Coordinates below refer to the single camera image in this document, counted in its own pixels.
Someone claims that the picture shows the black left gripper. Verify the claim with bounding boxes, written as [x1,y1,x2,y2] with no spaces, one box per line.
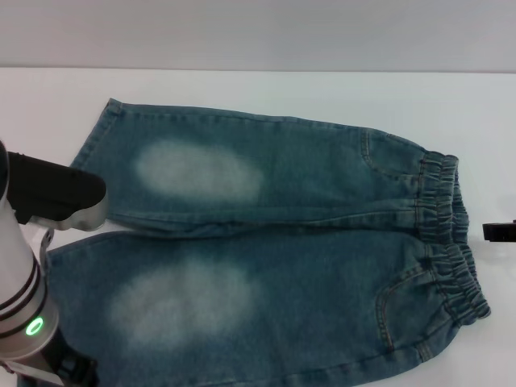
[40,329,100,387]

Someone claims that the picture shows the blue denim shorts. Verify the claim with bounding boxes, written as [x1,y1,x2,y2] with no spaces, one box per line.
[45,96,493,387]

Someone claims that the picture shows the white camera mounting bracket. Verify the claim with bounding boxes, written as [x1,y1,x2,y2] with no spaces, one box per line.
[38,227,56,260]

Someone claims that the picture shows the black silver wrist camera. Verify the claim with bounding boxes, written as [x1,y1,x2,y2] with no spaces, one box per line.
[6,150,108,231]

